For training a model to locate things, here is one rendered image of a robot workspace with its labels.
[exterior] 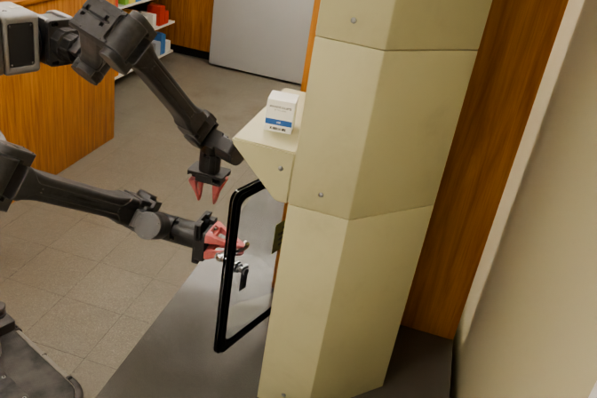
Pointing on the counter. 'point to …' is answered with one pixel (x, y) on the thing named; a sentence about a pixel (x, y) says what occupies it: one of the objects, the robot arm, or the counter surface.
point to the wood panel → (483, 127)
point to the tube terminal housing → (358, 212)
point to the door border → (227, 273)
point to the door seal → (233, 272)
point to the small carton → (281, 112)
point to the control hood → (271, 151)
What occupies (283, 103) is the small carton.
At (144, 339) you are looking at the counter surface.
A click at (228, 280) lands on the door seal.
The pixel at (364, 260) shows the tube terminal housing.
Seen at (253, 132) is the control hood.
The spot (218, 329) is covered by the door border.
